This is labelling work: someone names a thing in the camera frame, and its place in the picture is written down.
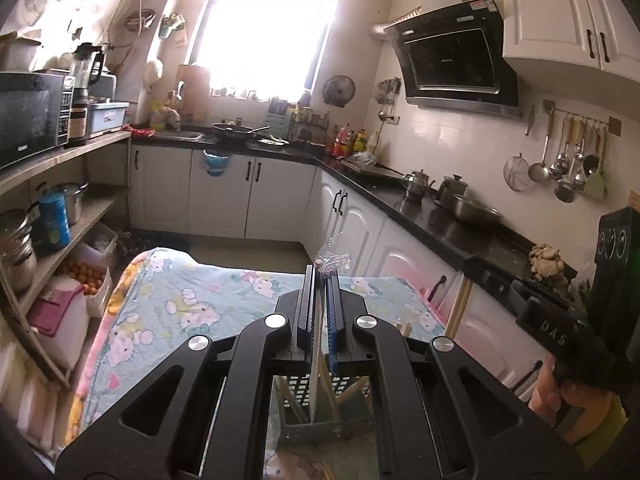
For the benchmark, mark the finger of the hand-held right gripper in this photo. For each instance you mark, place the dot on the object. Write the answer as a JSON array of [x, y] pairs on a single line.
[[492, 280]]

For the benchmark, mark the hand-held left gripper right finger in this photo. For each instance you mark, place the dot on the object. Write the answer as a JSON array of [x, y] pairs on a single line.
[[331, 330]]

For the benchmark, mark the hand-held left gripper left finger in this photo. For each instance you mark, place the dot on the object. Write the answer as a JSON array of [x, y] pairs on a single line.
[[309, 320]]

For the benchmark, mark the long pale wooden stick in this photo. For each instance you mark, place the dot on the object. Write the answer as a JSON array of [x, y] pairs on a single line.
[[459, 310]]

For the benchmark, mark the plastic-wrapped chopstick pair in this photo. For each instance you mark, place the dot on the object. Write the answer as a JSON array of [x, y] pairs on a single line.
[[315, 390]]

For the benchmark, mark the dark green perforated utensil holder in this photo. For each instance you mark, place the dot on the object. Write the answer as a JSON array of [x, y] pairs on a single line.
[[295, 392]]

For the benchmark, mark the pile of wooden chopsticks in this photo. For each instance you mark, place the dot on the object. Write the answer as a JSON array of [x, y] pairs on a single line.
[[406, 330]]

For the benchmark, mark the person's right forearm yellow sleeve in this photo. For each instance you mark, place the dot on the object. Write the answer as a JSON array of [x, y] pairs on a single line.
[[600, 430]]

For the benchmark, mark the person's right hand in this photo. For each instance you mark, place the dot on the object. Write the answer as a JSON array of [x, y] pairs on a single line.
[[547, 395]]

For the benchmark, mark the ginger root pile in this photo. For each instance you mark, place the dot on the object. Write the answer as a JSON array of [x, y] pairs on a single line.
[[547, 262]]

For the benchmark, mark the steel mixing bowl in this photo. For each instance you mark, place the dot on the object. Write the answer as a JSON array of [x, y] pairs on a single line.
[[477, 210]]

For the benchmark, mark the black kitchen countertop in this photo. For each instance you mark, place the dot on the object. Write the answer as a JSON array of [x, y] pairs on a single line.
[[435, 220]]

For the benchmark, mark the steel lidded kettle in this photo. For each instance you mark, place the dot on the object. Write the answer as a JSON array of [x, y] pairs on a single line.
[[452, 190]]

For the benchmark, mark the round mesh strainer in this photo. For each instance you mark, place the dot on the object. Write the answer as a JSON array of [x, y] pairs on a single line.
[[516, 172]]

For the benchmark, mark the steel ladle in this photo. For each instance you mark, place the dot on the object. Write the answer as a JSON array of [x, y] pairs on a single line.
[[539, 172]]

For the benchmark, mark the steel teapot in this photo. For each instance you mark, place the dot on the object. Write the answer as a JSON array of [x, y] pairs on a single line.
[[417, 186]]

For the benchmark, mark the cartoon cat printed blanket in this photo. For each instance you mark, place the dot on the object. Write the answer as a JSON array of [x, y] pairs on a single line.
[[175, 300]]

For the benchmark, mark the green spatula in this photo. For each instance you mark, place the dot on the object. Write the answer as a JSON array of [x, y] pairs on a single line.
[[595, 185]]

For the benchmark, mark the white kitchen base cabinets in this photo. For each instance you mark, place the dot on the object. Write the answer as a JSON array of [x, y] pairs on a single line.
[[220, 195]]

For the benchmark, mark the metal baking tray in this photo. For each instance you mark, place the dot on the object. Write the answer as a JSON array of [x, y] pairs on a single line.
[[372, 172]]

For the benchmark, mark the row of condiment bottles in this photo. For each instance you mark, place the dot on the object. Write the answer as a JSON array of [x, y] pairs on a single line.
[[345, 142]]

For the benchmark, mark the blue hanging bag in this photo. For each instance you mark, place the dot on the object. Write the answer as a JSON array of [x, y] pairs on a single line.
[[216, 164]]

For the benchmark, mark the rack of seasoning jars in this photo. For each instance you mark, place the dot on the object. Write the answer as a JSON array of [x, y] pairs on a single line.
[[307, 120]]

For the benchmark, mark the pale green knife block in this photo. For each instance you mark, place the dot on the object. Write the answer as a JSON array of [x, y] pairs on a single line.
[[278, 120]]

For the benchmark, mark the black wok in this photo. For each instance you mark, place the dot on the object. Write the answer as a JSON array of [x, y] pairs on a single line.
[[232, 132]]

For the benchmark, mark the small hanging utensil rack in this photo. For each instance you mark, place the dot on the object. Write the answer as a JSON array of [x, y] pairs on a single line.
[[389, 97]]

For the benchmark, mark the clear plastic container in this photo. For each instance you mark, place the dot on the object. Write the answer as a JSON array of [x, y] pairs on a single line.
[[100, 245]]

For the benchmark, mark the black range hood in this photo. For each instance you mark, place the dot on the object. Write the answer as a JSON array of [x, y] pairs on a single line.
[[450, 60]]

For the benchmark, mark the box of oranges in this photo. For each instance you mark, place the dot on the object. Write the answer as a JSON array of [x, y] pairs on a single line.
[[87, 280]]

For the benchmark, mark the steel kitchen sink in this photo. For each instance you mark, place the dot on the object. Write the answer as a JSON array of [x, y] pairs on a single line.
[[179, 135]]

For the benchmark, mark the yellow snack bag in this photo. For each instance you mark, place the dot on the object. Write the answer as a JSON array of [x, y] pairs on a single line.
[[162, 117]]

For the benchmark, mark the wooden cutting board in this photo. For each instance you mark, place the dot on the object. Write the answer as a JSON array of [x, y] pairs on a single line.
[[194, 92]]

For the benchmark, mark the steel cooking pot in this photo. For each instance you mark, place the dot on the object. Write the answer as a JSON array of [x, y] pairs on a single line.
[[77, 205]]

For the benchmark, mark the pink bag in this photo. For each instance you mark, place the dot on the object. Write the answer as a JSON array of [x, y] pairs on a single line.
[[50, 310]]

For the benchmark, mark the blue tin can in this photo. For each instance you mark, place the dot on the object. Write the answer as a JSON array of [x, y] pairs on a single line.
[[54, 220]]

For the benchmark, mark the blue-grey plastic box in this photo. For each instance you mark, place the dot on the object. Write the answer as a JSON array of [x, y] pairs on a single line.
[[107, 117]]

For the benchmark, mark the white rounded container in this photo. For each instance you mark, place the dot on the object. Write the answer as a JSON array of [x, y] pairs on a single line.
[[154, 71]]

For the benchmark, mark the kitchen window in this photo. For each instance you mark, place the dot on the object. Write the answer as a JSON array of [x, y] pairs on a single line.
[[265, 30]]

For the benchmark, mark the kitchen storage shelf unit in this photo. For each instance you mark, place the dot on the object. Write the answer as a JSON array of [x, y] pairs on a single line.
[[65, 152]]

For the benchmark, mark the stack of steel pots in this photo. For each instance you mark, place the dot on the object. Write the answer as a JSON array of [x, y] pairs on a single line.
[[17, 260]]

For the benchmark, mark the black blender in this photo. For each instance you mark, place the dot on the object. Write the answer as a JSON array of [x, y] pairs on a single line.
[[85, 85]]

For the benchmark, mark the black microwave oven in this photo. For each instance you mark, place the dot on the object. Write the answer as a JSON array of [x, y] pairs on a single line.
[[30, 115]]

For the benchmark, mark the wall utensil rail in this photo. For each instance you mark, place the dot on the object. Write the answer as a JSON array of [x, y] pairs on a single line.
[[548, 106]]

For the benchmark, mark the small black wall fan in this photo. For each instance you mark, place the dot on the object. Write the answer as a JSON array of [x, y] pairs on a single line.
[[338, 91]]

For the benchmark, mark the white upper wall cabinets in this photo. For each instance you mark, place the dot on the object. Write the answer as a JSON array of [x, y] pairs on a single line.
[[550, 10]]

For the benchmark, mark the teal wall holder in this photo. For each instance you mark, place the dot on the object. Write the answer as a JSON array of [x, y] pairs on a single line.
[[170, 27]]

